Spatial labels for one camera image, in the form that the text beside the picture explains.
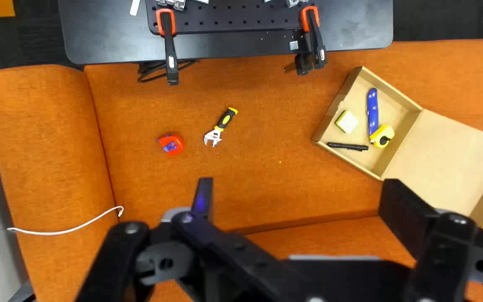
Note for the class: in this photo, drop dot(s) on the open flat cardboard box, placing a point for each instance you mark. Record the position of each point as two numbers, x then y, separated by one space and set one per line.
447 161

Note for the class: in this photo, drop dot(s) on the red tape measure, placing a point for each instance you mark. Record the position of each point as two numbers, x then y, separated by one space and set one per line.
169 145

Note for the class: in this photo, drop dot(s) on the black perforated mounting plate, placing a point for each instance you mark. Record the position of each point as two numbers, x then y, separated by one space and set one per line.
234 17

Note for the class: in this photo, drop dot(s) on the blue pocket knife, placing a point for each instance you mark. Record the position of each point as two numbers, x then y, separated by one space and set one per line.
372 109

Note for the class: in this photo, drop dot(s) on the orange fabric sofa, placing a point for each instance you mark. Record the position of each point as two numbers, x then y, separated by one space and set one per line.
280 168

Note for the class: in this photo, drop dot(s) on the yellow black adjustable wrench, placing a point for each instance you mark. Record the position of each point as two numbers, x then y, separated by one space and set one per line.
221 124

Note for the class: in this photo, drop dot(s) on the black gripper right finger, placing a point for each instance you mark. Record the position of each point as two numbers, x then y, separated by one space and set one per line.
447 252

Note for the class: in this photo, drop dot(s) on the orange black bar clamp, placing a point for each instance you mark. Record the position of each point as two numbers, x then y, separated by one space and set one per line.
310 44
169 51

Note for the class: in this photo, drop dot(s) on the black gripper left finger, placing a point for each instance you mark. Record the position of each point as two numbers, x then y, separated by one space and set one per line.
208 252

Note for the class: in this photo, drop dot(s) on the black work table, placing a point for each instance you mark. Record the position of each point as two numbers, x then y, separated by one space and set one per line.
112 34

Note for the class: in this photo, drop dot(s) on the pale green block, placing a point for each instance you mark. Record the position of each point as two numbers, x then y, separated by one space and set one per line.
347 121

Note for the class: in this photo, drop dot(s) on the black pen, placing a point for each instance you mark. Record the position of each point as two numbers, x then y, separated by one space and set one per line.
345 146

